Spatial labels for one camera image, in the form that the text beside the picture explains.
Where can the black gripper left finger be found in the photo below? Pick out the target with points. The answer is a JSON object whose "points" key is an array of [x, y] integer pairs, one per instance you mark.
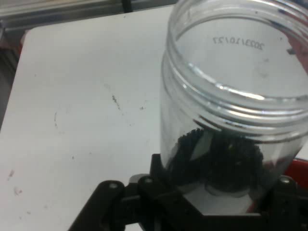
{"points": [[115, 211]]}

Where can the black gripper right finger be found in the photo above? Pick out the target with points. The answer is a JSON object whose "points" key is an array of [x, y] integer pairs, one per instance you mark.
{"points": [[288, 207]]}

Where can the pile of black seeds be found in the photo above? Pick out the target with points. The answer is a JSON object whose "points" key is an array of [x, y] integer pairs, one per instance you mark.
{"points": [[228, 163]]}

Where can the clear plastic jar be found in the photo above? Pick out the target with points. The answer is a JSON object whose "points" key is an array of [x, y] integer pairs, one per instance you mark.
{"points": [[173, 120]]}

